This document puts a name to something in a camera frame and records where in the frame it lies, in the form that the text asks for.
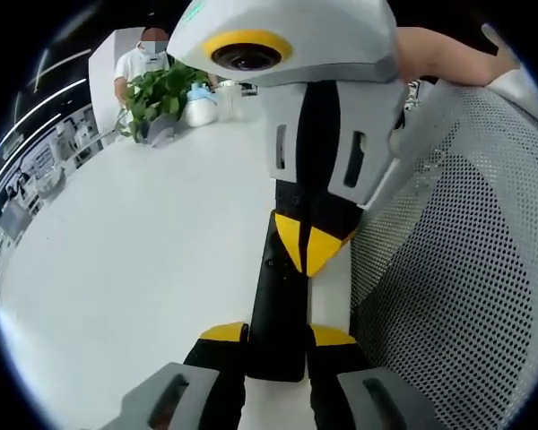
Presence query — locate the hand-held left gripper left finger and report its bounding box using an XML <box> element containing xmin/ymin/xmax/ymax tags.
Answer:
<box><xmin>100</xmin><ymin>321</ymin><xmax>250</xmax><ymax>430</ymax></box>

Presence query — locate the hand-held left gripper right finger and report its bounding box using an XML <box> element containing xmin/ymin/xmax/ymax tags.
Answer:
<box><xmin>306</xmin><ymin>324</ymin><xmax>449</xmax><ymax>430</ymax></box>

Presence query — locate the black remote control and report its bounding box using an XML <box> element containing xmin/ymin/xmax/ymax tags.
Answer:
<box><xmin>245</xmin><ymin>207</ymin><xmax>314</xmax><ymax>383</ymax></box>

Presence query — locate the clear plastic container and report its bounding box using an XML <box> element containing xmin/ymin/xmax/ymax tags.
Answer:
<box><xmin>217</xmin><ymin>82</ymin><xmax>244</xmax><ymax>122</ymax></box>

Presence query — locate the grey plant pot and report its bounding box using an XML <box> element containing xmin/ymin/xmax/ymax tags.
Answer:
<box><xmin>146</xmin><ymin>113</ymin><xmax>179</xmax><ymax>148</ymax></box>

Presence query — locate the green potted plant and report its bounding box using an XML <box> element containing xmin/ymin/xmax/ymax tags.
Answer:
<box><xmin>115</xmin><ymin>61</ymin><xmax>213</xmax><ymax>144</ymax></box>

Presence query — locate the grey mesh office chair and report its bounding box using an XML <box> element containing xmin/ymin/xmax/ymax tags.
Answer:
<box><xmin>349</xmin><ymin>24</ymin><xmax>538</xmax><ymax>430</ymax></box>

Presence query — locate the grey bowl-shaped object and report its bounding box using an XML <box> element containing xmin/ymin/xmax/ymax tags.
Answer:
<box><xmin>36</xmin><ymin>168</ymin><xmax>67</xmax><ymax>197</ymax></box>

